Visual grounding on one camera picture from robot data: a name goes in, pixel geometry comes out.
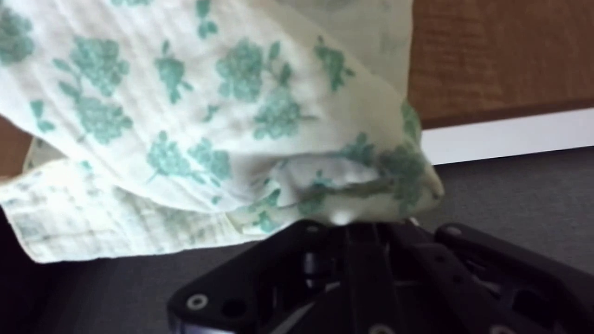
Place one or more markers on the wooden board stand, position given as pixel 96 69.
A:
pixel 495 56

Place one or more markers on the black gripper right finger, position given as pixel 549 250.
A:
pixel 484 289

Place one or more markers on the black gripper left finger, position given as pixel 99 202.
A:
pixel 279 284

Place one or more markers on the white cloth with green flowers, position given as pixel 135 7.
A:
pixel 187 122

